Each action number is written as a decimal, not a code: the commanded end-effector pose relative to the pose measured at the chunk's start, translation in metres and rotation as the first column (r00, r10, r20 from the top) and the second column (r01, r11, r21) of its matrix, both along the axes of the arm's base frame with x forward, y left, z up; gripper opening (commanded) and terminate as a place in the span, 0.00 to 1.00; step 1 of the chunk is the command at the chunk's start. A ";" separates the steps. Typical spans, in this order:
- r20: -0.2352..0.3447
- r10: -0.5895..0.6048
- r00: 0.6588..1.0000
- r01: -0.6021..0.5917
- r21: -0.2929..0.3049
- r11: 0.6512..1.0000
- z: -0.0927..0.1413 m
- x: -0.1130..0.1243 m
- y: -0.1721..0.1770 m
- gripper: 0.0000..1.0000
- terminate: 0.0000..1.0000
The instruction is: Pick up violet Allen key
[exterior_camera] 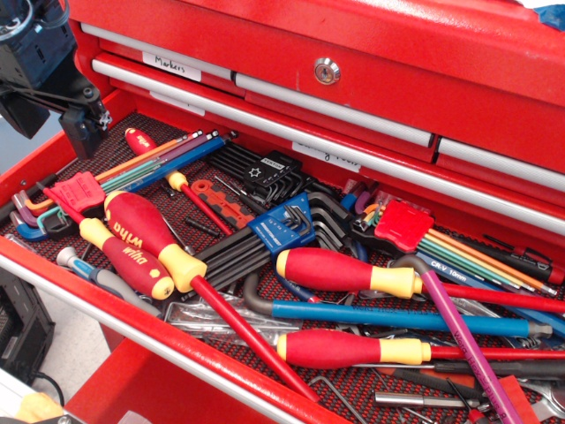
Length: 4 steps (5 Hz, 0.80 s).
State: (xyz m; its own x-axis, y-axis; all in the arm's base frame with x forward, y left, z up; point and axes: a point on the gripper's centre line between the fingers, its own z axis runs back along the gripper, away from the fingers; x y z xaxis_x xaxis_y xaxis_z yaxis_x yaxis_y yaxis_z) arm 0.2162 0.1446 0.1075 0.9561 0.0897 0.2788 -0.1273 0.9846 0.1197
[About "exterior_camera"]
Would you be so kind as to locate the open red tool drawer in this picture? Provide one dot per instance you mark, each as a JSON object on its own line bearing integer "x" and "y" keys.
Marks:
{"x": 470, "y": 178}

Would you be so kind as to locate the silver bit extension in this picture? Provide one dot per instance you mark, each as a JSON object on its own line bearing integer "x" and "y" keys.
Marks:
{"x": 394, "y": 399}

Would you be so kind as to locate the blue holder black key set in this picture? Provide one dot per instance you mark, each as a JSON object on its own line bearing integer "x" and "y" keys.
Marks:
{"x": 297, "y": 222}

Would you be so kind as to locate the large red yellow screwdriver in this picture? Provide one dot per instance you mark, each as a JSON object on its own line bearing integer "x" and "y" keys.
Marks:
{"x": 135, "y": 219}

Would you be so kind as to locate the red metal tool chest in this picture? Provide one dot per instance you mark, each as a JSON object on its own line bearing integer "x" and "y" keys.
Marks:
{"x": 486, "y": 76}

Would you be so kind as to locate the red holder colourful key set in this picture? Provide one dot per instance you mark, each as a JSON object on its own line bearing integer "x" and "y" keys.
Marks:
{"x": 85, "y": 191}

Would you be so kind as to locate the red yellow Wiha screwdriver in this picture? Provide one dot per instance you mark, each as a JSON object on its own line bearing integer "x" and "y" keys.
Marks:
{"x": 140, "y": 269}

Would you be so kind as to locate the black red pen tool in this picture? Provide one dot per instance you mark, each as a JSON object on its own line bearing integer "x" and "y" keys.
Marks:
{"x": 524, "y": 259}

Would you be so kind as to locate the large blue Allen key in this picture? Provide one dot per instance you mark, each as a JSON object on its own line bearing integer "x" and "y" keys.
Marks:
{"x": 386, "y": 317}

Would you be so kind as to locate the large violet Allen key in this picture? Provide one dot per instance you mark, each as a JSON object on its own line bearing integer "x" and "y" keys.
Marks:
{"x": 465, "y": 340}

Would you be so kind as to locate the red yellow screwdriver right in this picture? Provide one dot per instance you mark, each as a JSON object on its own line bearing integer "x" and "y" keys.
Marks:
{"x": 325, "y": 270}

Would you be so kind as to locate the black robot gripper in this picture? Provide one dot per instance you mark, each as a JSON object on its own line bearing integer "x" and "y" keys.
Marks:
{"x": 39, "y": 75}

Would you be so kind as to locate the red yellow screwdriver lower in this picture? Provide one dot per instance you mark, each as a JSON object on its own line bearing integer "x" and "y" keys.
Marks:
{"x": 332, "y": 349}

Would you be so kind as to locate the white handwritten drawer label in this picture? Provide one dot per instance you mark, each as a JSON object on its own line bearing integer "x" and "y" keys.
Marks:
{"x": 340, "y": 157}

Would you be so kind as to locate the silver chest lock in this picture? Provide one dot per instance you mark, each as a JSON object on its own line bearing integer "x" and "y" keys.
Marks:
{"x": 327, "y": 71}

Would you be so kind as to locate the black Tekton torx key set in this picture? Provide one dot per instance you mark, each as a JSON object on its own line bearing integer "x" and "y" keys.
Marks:
{"x": 272, "y": 178}

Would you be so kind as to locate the black box on floor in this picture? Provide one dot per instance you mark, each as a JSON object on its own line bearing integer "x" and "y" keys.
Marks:
{"x": 26, "y": 328}

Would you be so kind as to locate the red holder rainbow key set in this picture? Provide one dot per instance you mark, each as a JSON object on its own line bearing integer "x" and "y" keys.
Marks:
{"x": 403, "y": 227}

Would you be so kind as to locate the grey blue precision screwdriver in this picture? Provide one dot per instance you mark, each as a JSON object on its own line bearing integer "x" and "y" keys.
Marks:
{"x": 105, "y": 279}

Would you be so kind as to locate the red black key holder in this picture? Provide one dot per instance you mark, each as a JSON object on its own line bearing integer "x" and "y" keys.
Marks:
{"x": 223, "y": 203}

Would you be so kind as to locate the white Markers label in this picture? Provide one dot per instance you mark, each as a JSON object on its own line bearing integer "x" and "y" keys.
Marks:
{"x": 171, "y": 66}

